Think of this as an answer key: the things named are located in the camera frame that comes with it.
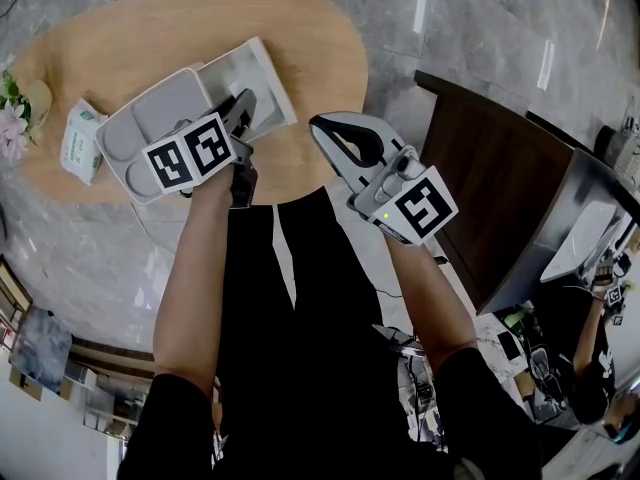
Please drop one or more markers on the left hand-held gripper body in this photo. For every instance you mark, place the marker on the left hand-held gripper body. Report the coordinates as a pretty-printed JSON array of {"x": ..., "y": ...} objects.
[{"x": 190, "y": 153}]

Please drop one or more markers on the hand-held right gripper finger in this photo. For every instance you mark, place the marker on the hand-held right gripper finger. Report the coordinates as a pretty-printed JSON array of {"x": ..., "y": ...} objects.
[
  {"x": 380, "y": 127},
  {"x": 340, "y": 160}
]

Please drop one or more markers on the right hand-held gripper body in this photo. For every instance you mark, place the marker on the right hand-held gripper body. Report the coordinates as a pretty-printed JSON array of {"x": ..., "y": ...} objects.
[{"x": 415, "y": 203}]

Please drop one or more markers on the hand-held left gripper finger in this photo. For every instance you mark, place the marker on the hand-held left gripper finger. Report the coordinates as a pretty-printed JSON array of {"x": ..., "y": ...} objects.
[
  {"x": 246, "y": 110},
  {"x": 222, "y": 108}
]

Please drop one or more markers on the person's left forearm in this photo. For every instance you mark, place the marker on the person's left forearm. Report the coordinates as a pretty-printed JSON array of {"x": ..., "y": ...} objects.
[{"x": 192, "y": 278}]

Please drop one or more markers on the person's right forearm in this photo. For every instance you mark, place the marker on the person's right forearm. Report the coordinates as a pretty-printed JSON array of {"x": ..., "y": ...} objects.
[{"x": 430, "y": 298}]

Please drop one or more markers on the dark wooden vanity cabinet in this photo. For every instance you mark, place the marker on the dark wooden vanity cabinet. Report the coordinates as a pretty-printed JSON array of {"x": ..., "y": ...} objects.
[{"x": 490, "y": 183}]

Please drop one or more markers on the oval wooden coffee table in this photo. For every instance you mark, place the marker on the oval wooden coffee table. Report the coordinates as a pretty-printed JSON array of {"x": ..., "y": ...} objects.
[{"x": 150, "y": 28}]

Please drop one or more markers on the white wet wipes pack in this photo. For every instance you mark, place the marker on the white wet wipes pack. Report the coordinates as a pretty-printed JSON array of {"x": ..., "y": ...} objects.
[{"x": 80, "y": 143}]

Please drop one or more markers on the white sink basin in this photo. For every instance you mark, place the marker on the white sink basin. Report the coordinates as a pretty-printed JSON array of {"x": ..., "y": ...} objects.
[{"x": 585, "y": 238}]

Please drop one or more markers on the pink flower bouquet vase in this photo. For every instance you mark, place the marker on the pink flower bouquet vase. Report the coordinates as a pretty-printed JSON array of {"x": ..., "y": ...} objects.
[{"x": 15, "y": 118}]

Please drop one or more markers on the person's black clothes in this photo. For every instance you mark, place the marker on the person's black clothes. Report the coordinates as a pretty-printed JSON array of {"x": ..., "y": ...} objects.
[{"x": 320, "y": 358}]

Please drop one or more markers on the grey painting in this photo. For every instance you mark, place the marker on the grey painting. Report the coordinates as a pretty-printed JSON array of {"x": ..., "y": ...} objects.
[{"x": 42, "y": 348}]

